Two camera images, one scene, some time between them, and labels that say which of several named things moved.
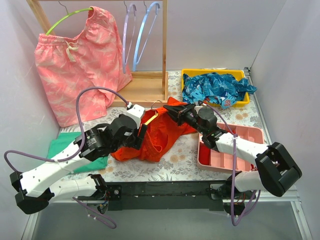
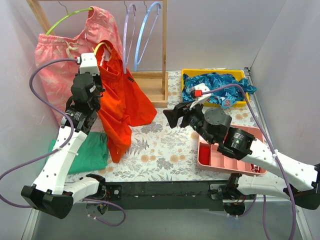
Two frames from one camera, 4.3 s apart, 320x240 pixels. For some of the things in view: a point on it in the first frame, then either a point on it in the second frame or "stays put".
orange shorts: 156,136 to 123,105
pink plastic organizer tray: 210,159 stays put
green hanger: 67,15 stays put
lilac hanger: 124,36 stays put
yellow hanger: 154,117 to 101,43
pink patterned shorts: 93,58 stays put
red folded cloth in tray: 204,154 stays put
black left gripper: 138,138 to 93,81
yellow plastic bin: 240,73 stays put
